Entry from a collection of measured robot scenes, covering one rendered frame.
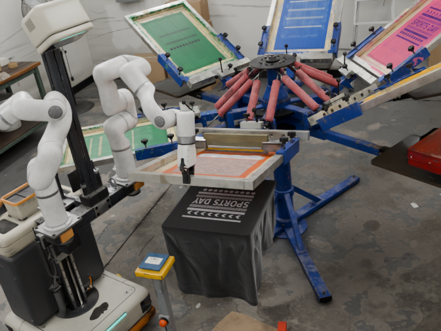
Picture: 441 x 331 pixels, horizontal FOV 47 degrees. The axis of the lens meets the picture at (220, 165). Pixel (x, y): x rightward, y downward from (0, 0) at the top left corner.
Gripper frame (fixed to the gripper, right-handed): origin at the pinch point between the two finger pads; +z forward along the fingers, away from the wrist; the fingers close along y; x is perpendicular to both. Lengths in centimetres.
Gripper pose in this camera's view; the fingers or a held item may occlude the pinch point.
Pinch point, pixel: (188, 177)
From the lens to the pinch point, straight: 216.0
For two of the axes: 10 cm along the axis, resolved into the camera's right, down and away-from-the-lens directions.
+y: -3.6, 2.4, -9.0
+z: 0.4, 9.7, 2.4
